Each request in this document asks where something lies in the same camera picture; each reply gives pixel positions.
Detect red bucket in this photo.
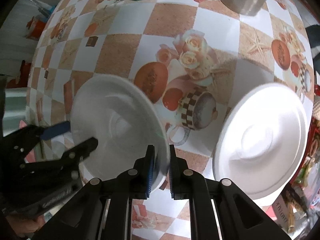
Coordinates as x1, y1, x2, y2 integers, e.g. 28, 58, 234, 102
25, 16, 46, 40

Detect white foam bowl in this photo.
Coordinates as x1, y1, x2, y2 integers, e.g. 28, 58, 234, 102
71, 75, 170, 192
213, 83, 308, 206

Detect checkered floral tablecloth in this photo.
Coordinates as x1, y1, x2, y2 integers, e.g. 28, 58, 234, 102
26, 0, 317, 240

